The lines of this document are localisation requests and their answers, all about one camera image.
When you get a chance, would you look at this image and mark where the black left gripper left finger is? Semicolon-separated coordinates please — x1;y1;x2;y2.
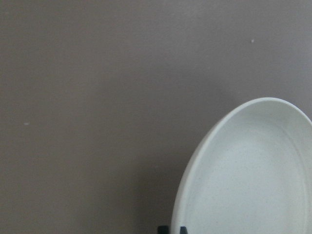
157;225;170;234

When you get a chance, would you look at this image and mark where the cream round plate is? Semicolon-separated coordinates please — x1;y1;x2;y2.
170;97;312;234

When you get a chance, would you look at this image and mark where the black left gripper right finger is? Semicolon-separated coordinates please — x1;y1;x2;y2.
179;226;187;234

